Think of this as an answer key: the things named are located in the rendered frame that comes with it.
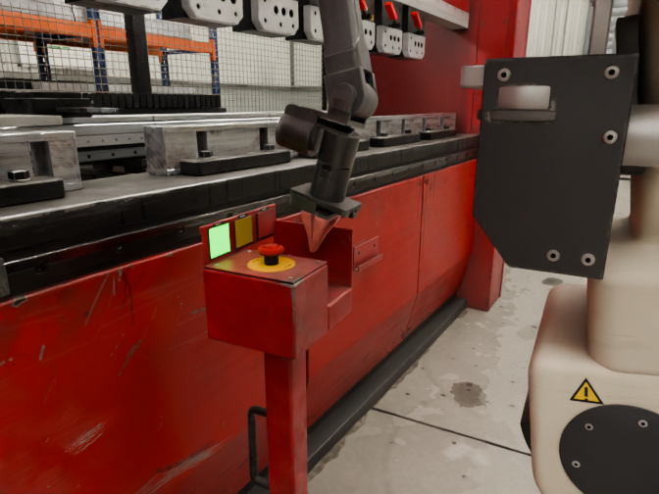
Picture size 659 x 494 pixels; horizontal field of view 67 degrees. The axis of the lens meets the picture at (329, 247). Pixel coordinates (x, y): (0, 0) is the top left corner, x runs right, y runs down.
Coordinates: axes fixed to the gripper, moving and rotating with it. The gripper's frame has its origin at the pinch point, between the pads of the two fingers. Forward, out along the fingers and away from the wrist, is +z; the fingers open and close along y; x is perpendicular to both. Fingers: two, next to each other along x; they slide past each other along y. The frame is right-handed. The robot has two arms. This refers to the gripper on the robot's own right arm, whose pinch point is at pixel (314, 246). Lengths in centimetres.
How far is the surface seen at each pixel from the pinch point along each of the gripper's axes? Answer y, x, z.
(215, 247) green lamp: 10.1, 13.3, 0.5
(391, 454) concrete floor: -19, -50, 76
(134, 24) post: 112, -64, -19
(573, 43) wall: 18, -724, -93
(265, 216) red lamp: 10.6, -0.4, -1.4
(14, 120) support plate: 18.5, 38.1, -17.5
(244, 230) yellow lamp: 10.3, 5.7, -0.2
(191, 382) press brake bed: 14.9, 7.3, 33.4
